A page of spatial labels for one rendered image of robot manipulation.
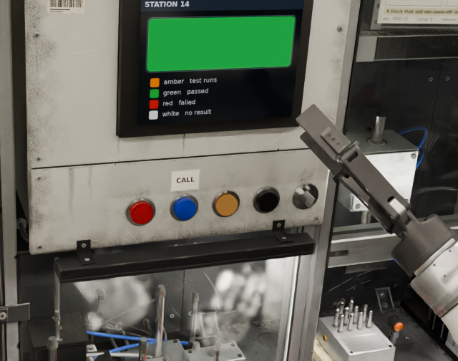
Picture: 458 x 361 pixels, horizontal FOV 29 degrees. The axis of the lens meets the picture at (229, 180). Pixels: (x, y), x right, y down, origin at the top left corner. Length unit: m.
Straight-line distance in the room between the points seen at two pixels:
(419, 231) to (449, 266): 0.05
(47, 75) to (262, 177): 0.33
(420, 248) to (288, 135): 0.26
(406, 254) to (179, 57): 0.36
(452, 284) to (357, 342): 0.64
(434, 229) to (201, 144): 0.32
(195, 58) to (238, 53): 0.06
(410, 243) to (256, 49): 0.31
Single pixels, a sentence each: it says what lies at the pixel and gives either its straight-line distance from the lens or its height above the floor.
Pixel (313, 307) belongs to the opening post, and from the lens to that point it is 1.40.
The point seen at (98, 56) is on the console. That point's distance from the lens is 1.10.
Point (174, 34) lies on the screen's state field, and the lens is 1.10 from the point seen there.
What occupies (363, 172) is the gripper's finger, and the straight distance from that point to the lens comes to 1.05.
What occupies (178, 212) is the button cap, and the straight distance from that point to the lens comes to 1.20.
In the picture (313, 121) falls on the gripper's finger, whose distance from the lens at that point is 1.09.
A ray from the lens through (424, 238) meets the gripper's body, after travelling 1.08.
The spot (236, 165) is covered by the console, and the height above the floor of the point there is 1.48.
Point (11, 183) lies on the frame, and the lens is 1.15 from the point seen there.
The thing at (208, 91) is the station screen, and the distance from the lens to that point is 1.13.
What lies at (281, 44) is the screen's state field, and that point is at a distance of 1.15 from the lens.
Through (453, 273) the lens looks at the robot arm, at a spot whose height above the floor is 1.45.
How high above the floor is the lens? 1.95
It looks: 24 degrees down
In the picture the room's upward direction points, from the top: 5 degrees clockwise
